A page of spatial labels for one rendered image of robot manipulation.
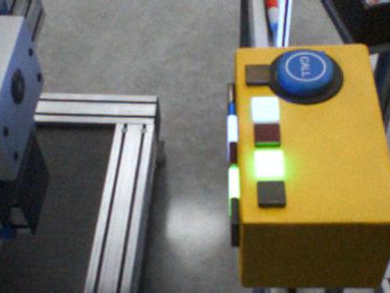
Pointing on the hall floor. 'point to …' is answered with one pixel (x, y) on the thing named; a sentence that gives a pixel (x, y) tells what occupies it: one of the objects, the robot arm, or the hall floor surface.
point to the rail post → (243, 24)
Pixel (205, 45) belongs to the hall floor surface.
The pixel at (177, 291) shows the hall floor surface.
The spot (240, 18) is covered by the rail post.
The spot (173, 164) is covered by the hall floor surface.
